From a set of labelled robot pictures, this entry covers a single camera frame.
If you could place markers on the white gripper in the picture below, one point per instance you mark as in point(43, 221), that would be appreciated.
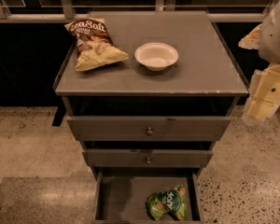
point(276, 37)

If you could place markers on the green rice chip bag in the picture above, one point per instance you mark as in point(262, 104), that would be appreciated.
point(172, 201)

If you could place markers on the grey drawer cabinet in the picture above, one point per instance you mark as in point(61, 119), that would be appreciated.
point(205, 81)

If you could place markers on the brass top drawer knob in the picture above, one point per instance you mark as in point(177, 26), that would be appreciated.
point(150, 131)

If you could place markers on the sea salt chip bag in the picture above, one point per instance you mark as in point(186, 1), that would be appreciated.
point(94, 46)

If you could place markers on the grey top drawer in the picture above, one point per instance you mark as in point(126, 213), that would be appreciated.
point(134, 128)

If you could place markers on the grey drawer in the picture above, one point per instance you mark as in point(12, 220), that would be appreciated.
point(137, 158)
point(134, 128)
point(122, 198)

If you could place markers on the grey middle drawer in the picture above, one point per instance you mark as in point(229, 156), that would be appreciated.
point(137, 158)

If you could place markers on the grey bottom drawer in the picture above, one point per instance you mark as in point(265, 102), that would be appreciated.
point(122, 198)

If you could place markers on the white bowl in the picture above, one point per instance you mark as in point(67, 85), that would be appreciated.
point(156, 56)

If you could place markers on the metal window railing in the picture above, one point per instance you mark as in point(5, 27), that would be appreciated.
point(68, 6)

